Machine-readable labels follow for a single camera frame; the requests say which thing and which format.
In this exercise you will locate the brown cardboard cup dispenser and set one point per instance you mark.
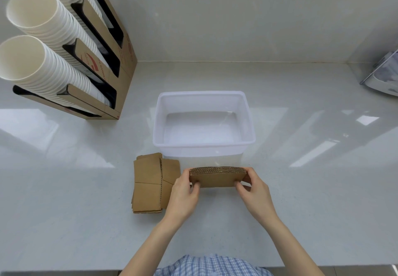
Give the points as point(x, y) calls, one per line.
point(121, 51)

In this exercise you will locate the pile of brown cardboard sleeves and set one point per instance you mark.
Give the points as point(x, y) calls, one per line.
point(149, 182)

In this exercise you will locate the person's left thumb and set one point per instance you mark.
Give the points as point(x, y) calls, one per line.
point(195, 191)

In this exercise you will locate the person's left forearm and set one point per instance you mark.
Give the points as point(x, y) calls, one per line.
point(152, 247)

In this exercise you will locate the blue checked shirt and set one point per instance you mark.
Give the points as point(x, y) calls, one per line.
point(213, 266)

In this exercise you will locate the person's right forearm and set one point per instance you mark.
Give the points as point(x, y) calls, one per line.
point(289, 247)

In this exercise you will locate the white plastic bin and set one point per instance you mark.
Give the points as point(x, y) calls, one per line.
point(203, 126)

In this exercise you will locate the person's left hand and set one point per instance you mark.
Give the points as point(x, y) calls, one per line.
point(182, 199)

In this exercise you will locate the person's right hand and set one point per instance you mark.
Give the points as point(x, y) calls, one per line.
point(256, 198)

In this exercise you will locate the person's right thumb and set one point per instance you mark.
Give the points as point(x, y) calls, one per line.
point(241, 189)

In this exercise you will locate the brown cup sleeve bundle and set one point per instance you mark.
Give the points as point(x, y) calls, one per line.
point(217, 177)

